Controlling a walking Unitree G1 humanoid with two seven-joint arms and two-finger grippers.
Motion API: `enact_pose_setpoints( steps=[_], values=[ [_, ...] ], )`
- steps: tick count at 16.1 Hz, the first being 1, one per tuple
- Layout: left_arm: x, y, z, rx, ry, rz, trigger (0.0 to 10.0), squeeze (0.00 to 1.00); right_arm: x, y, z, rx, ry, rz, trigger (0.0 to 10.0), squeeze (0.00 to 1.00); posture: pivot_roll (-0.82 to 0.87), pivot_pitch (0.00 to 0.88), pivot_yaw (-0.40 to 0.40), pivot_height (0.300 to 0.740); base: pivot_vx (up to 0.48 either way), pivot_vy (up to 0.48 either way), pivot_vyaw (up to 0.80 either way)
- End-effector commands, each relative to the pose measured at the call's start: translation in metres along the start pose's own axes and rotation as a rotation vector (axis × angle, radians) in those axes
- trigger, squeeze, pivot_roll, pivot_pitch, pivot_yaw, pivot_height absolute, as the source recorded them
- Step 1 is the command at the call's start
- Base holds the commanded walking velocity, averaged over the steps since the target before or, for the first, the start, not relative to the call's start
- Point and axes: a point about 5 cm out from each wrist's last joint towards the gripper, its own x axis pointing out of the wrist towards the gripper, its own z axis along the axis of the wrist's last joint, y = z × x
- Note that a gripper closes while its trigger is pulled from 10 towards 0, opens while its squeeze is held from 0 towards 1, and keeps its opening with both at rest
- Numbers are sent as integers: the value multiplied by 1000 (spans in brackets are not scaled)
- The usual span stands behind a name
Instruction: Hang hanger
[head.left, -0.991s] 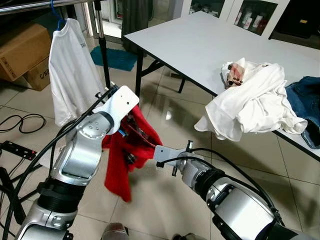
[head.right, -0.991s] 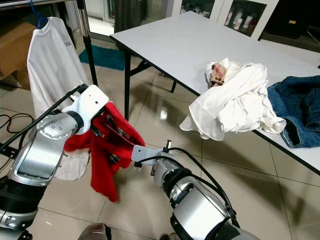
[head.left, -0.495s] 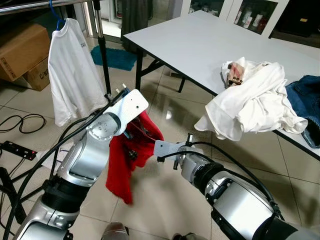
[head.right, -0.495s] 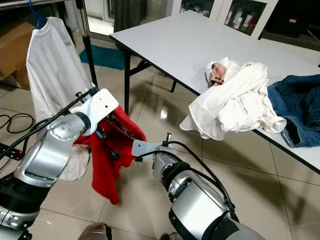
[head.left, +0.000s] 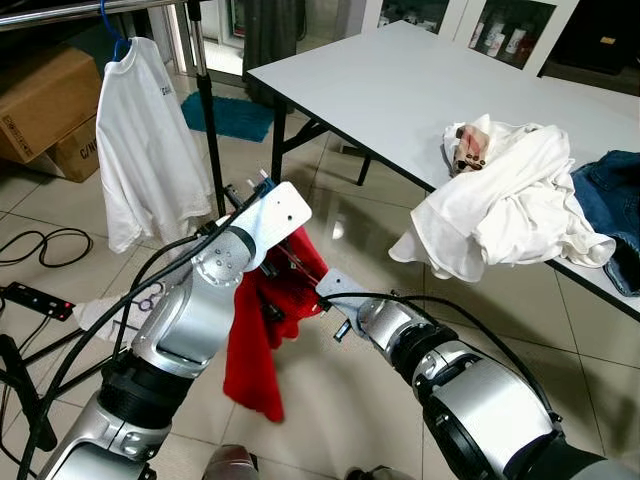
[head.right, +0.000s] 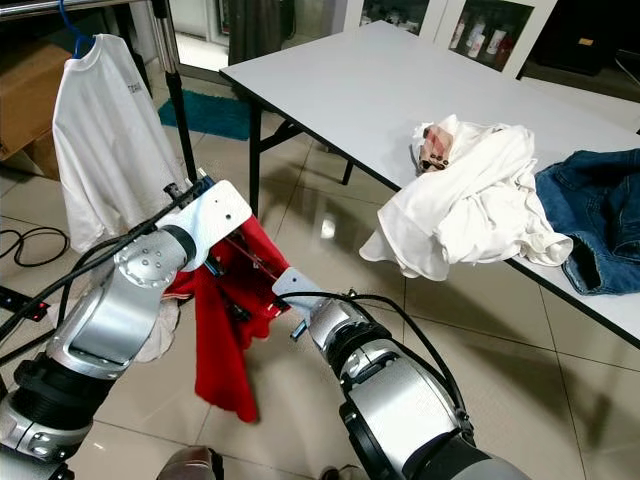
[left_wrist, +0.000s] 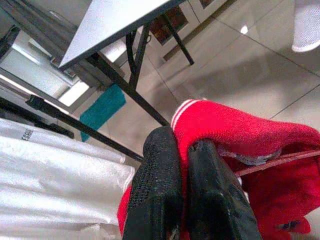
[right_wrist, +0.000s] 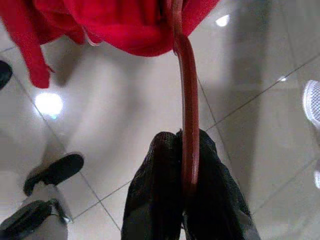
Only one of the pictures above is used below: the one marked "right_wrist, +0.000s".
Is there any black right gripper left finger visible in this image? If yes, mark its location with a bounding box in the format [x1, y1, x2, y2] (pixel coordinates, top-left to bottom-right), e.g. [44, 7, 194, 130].
[121, 131, 186, 240]

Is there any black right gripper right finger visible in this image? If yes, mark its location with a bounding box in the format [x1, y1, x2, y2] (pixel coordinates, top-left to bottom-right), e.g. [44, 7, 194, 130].
[183, 128, 261, 240]

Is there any red plastic hanger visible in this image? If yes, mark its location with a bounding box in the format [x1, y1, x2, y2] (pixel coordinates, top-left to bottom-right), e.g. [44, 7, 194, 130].
[164, 0, 201, 193]

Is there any red polo shirt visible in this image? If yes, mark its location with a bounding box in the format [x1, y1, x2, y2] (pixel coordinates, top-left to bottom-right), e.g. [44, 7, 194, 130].
[0, 0, 221, 90]

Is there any grey right robot foot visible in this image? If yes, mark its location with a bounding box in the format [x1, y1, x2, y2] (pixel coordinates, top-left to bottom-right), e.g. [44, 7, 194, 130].
[0, 198, 73, 240]

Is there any crumpled white shirt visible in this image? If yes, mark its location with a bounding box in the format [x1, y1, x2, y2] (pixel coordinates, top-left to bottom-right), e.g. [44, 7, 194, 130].
[302, 79, 320, 190]

